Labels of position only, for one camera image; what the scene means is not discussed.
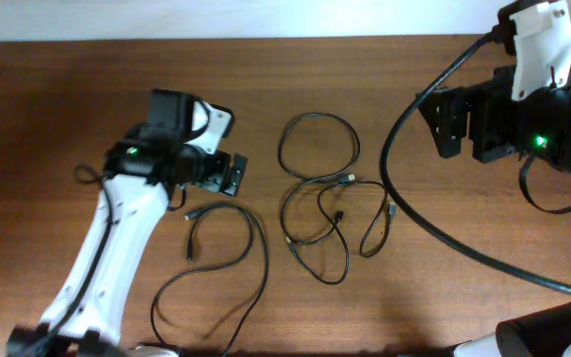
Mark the black usb cable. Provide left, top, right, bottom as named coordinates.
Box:
left=149, top=201, right=271, bottom=357
left=277, top=111, right=362, bottom=247
left=285, top=180, right=398, bottom=287

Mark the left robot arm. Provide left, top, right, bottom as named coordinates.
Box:
left=6, top=89, right=247, bottom=356

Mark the right camera cable black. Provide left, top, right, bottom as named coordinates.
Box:
left=378, top=34, right=571, bottom=297

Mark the camera cable black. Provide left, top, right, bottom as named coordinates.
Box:
left=378, top=34, right=571, bottom=297
left=6, top=165, right=181, bottom=356

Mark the left camera cable black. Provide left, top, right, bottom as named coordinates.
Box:
left=6, top=165, right=181, bottom=356

